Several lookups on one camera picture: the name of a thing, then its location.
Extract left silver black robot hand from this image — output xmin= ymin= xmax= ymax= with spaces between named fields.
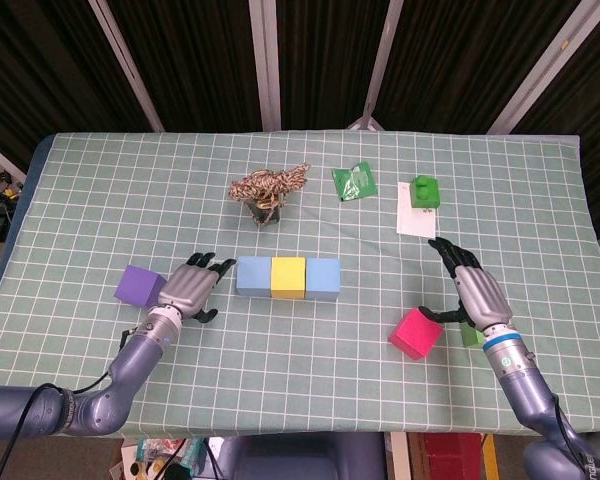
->
xmin=157 ymin=252 xmax=237 ymax=324

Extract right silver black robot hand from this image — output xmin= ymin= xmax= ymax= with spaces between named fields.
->
xmin=418 ymin=237 xmax=512 ymax=334

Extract light blue foam cube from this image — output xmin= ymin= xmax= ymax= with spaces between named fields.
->
xmin=304 ymin=257 xmax=342 ymax=303
xmin=235 ymin=256 xmax=274 ymax=298

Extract yellow foam cube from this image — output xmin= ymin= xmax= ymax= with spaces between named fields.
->
xmin=270 ymin=256 xmax=307 ymax=301

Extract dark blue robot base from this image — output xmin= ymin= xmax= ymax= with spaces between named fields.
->
xmin=218 ymin=432 xmax=387 ymax=480

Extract green foam cube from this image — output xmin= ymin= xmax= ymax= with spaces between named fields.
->
xmin=459 ymin=322 xmax=486 ymax=350

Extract purple foam cube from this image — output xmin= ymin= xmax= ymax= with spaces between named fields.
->
xmin=114 ymin=264 xmax=167 ymax=307

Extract pink foam cube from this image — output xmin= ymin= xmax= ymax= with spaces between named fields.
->
xmin=387 ymin=307 xmax=444 ymax=361

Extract white paper card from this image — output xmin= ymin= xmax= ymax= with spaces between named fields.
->
xmin=396 ymin=181 xmax=438 ymax=239

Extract green toy building brick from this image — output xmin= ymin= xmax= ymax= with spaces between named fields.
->
xmin=410 ymin=175 xmax=442 ymax=210

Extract green checked tablecloth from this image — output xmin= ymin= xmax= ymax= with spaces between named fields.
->
xmin=0 ymin=130 xmax=600 ymax=437

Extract yellow bar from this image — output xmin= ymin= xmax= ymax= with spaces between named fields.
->
xmin=481 ymin=433 xmax=501 ymax=480

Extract colourful printed bag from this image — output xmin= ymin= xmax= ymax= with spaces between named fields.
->
xmin=119 ymin=435 xmax=206 ymax=480

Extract red box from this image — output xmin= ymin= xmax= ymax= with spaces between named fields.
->
xmin=422 ymin=432 xmax=484 ymax=480

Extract green foil packet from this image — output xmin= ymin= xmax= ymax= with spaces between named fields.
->
xmin=331 ymin=160 xmax=378 ymax=203

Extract white table leg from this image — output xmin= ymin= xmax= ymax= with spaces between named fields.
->
xmin=389 ymin=432 xmax=412 ymax=480

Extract braided beige rope bundle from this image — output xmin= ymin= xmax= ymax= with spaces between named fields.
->
xmin=228 ymin=161 xmax=312 ymax=226

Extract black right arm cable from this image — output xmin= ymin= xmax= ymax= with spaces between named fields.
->
xmin=549 ymin=394 xmax=597 ymax=480

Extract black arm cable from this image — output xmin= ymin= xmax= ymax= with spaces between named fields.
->
xmin=0 ymin=325 xmax=139 ymax=480
xmin=549 ymin=394 xmax=597 ymax=480

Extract metal frame foot bracket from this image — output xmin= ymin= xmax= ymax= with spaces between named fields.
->
xmin=347 ymin=115 xmax=384 ymax=132

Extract tangled cables yellow connectors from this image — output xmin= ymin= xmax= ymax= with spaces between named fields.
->
xmin=0 ymin=172 xmax=24 ymax=201

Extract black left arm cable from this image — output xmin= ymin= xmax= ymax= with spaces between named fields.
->
xmin=0 ymin=325 xmax=139 ymax=480

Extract white frame post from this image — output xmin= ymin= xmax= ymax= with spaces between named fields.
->
xmin=88 ymin=0 xmax=165 ymax=132
xmin=248 ymin=0 xmax=283 ymax=132
xmin=487 ymin=0 xmax=600 ymax=135
xmin=0 ymin=134 xmax=29 ymax=187
xmin=362 ymin=0 xmax=406 ymax=124

